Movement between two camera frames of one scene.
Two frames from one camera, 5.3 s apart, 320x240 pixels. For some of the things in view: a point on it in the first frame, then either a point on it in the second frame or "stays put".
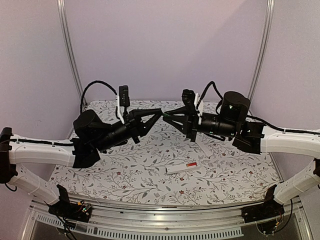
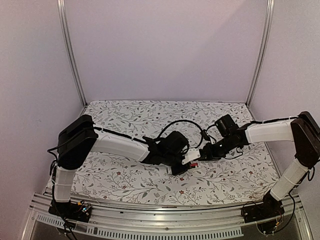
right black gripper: x=189 y=121 -> x=210 y=153
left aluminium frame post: x=68 y=49 stays put
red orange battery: x=191 y=164 stays put
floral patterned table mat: x=166 y=166 stays put
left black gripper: x=135 y=125 -> x=176 y=172
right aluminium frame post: x=269 y=24 stays put
